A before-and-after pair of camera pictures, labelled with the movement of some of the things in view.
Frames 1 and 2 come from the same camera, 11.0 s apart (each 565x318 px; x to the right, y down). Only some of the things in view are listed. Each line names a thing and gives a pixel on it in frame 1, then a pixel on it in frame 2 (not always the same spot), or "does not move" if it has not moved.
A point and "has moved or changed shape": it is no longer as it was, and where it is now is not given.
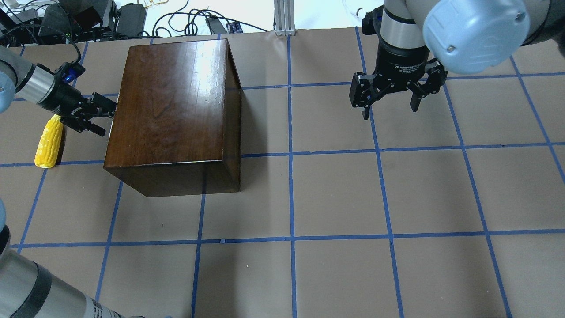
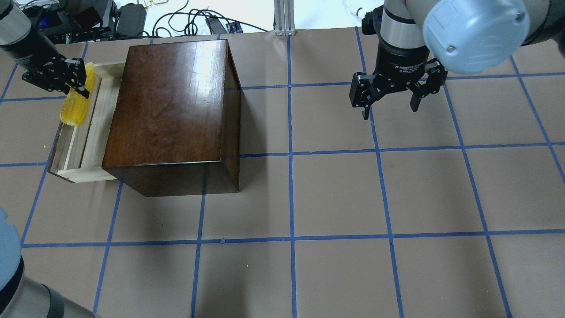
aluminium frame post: x=284 y=24 does not move
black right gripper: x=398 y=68 does not move
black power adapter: x=131 y=20 does not move
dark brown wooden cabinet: x=177 y=129 does not move
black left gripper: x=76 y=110 → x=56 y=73
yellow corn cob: x=50 y=144 has moved or changed shape
